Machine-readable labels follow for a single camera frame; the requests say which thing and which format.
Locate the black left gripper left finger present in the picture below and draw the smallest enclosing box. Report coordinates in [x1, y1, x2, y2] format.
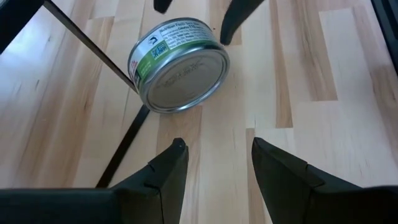
[110, 137, 190, 224]

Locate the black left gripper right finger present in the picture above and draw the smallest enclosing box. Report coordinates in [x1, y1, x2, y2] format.
[251, 136, 374, 224]

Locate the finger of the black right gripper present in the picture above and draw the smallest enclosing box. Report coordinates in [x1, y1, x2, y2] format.
[220, 0, 265, 46]
[153, 0, 174, 14]

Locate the silver-lid seafood can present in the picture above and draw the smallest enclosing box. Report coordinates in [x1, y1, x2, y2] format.
[127, 17, 231, 114]

